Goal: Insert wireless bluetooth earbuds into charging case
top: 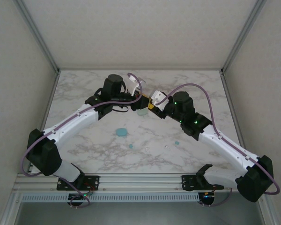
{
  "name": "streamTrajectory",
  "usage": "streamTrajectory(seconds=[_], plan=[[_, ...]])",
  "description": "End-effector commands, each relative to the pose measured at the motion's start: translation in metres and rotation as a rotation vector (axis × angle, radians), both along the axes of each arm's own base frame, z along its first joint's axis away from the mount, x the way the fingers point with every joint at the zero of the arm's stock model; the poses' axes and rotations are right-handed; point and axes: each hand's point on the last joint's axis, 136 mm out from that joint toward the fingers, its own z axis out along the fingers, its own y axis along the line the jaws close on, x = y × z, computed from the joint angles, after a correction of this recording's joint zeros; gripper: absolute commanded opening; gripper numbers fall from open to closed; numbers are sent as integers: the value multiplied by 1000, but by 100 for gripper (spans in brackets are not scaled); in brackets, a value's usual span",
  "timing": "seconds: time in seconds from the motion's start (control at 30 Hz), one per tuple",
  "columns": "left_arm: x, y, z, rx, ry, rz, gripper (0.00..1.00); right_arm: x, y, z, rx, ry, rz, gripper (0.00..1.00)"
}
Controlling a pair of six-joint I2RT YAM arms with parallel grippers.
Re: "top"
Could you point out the blue earbud charging case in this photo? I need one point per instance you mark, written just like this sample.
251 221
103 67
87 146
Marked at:
121 132

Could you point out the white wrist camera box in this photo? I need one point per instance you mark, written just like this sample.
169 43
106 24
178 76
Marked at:
134 85
158 97

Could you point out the aluminium table side rail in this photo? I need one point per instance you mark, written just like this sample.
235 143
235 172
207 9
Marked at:
52 93
233 112

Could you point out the mint green earbud charging case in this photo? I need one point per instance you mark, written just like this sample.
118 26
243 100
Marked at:
142 113

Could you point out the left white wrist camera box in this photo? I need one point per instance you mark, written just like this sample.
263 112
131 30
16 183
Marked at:
134 85

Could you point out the controller board with led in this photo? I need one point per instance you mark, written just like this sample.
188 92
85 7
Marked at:
77 197
208 195

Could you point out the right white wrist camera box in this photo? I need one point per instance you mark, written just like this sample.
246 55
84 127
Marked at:
158 97

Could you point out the aluminium mounting rail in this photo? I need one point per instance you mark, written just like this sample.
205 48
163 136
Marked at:
140 181

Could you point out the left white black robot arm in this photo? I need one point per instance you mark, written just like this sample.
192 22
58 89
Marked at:
72 122

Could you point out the aluminium lower frame post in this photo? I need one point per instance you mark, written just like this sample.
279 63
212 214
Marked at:
269 212
11 212

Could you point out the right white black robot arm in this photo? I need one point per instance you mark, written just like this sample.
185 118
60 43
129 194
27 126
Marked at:
224 145

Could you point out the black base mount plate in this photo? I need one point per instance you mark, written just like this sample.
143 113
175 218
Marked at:
189 182
93 181

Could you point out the aluminium frame post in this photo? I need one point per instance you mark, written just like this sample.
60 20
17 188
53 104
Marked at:
269 212
11 212
38 37
241 37

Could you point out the aluminium frame crossbar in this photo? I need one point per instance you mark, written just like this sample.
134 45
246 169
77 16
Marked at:
140 69

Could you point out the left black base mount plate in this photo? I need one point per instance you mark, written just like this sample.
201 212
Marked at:
93 181

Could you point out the left controller board with LED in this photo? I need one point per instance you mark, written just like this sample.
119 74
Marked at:
77 197

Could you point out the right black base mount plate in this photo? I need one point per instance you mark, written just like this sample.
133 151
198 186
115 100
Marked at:
189 182

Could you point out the right controller board with LED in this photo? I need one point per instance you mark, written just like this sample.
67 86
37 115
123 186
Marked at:
208 195

